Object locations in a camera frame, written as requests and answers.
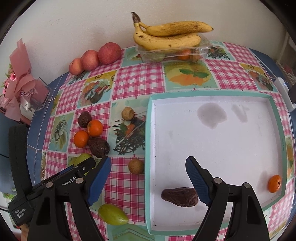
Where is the green mango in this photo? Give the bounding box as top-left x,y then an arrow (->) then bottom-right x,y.
73,153 -> 92,166
98,204 -> 129,225

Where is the orange tangerine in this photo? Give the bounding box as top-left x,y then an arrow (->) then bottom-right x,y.
86,120 -> 103,137
73,130 -> 89,148
267,175 -> 281,193

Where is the green mango front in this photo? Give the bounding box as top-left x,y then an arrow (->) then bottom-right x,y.
98,204 -> 129,225

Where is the brown round kiwi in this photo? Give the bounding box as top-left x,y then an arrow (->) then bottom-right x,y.
128,159 -> 144,175

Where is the small dark avocado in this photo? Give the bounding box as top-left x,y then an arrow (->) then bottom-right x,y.
78,111 -> 92,128

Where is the white tray with teal rim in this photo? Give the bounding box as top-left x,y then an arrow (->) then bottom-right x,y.
144,90 -> 287,236

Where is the pink checkered fruit tablecloth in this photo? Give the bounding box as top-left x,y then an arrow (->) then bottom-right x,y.
39,40 -> 296,241

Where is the orange tangerine at tray corner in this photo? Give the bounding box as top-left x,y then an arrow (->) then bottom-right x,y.
267,175 -> 281,193

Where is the clear acrylic box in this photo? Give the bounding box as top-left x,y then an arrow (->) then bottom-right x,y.
20,78 -> 52,111

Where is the small orange-red apple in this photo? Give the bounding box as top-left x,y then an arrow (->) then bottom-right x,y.
69,58 -> 84,75

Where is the middle red apple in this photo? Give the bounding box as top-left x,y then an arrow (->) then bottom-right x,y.
81,50 -> 100,71

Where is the large red apple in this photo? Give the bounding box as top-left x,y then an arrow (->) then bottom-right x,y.
98,42 -> 121,65

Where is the white power strip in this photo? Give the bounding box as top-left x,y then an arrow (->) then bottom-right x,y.
274,77 -> 295,113

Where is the black power adapter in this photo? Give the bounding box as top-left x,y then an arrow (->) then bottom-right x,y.
288,83 -> 296,104

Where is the clear plastic fruit container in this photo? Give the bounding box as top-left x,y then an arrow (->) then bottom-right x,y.
136,34 -> 211,63

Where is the lower yellow banana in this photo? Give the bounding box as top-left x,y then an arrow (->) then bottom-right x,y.
133,23 -> 201,51

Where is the yellow banana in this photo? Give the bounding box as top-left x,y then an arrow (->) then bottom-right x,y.
133,23 -> 201,51
131,12 -> 214,37

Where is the white shelf unit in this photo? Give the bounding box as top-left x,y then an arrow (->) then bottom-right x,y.
276,32 -> 295,83

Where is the upper yellow banana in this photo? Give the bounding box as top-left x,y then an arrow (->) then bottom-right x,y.
131,12 -> 214,37

